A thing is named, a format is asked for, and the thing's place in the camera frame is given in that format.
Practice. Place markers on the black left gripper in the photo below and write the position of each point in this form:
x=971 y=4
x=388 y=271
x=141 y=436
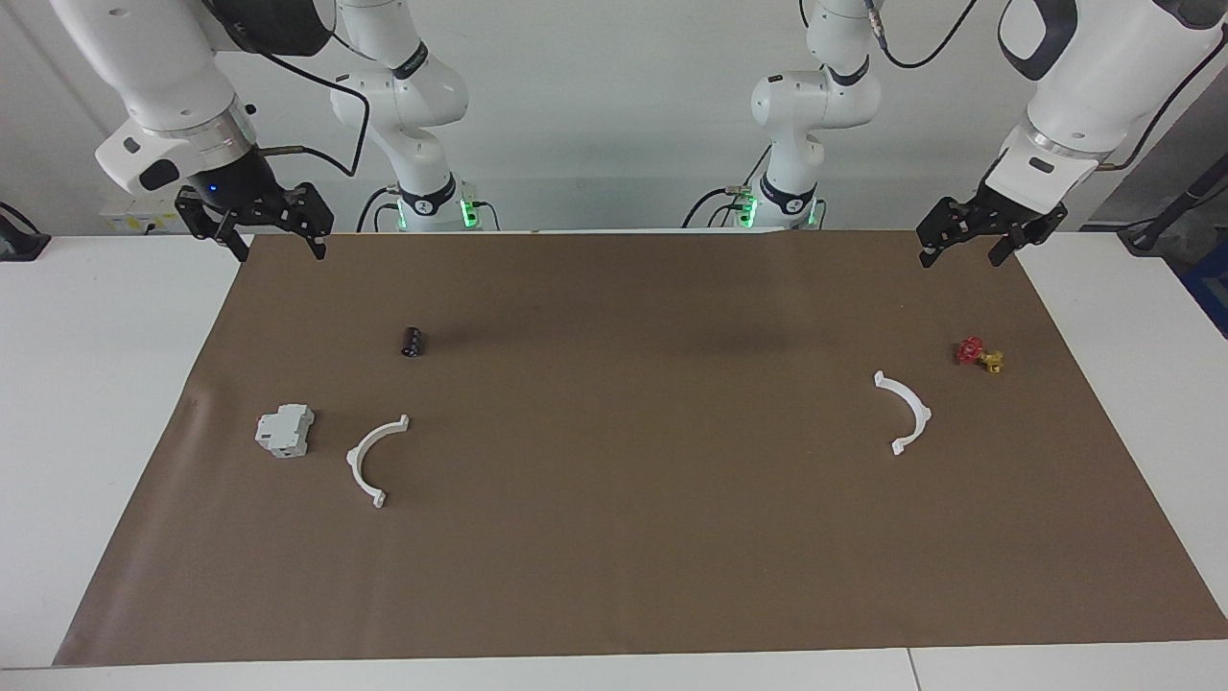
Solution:
x=979 y=219

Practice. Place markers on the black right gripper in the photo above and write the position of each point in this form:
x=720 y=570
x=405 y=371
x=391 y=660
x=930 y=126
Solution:
x=240 y=197

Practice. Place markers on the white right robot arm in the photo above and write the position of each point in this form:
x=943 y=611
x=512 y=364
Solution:
x=163 y=77

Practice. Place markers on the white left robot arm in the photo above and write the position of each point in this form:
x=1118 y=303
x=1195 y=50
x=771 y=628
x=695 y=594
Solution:
x=1094 y=86

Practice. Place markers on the red and yellow valve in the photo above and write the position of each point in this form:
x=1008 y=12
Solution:
x=972 y=350

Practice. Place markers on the black cylindrical capacitor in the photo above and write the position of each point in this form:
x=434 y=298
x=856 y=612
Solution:
x=413 y=342

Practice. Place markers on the white circuit breaker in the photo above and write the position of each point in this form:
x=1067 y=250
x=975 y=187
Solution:
x=285 y=432

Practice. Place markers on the black tripod stand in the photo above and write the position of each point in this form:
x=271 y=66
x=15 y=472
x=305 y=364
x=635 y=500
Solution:
x=1166 y=216

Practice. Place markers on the blue box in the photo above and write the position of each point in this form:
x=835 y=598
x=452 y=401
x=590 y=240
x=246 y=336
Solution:
x=1211 y=288

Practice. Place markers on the brown table mat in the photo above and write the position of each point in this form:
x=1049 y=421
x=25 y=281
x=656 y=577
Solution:
x=624 y=537

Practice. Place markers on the white wall socket box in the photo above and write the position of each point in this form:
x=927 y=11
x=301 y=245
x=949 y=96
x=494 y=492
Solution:
x=134 y=219

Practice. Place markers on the black clamp mount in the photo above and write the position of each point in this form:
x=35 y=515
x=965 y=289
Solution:
x=19 y=240

